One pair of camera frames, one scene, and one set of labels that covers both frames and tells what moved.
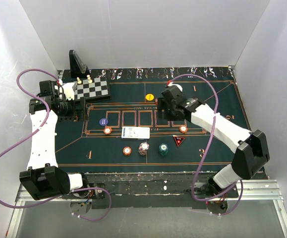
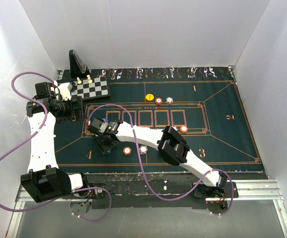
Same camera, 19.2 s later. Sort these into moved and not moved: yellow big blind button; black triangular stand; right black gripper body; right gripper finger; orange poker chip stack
Moved: right black gripper body; right gripper finger
Not moved: orange poker chip stack; black triangular stand; yellow big blind button
